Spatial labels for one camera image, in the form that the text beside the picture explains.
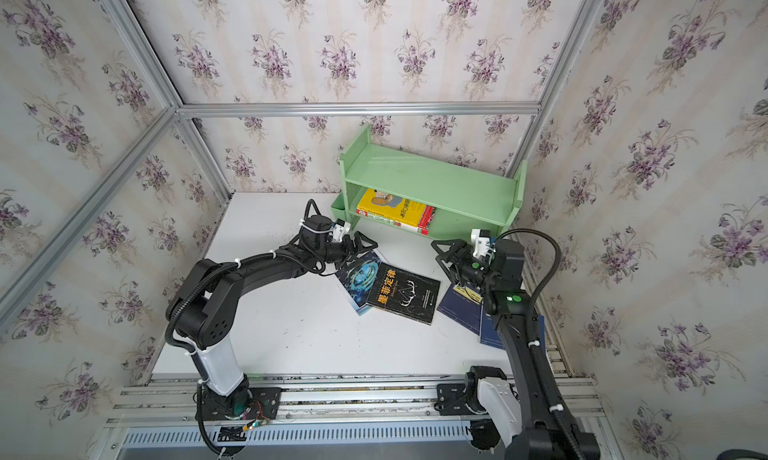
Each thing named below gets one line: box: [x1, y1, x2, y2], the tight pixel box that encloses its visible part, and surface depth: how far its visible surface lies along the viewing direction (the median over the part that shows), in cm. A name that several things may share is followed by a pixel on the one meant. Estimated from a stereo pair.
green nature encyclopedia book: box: [356, 209, 419, 233], surface depth 96 cm
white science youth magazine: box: [335, 250, 384, 316], surface depth 97 cm
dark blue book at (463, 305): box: [437, 282, 484, 336], surface depth 91 cm
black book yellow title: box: [366, 262, 441, 325], surface depth 92 cm
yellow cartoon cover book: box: [356, 189, 428, 230], surface depth 97 cm
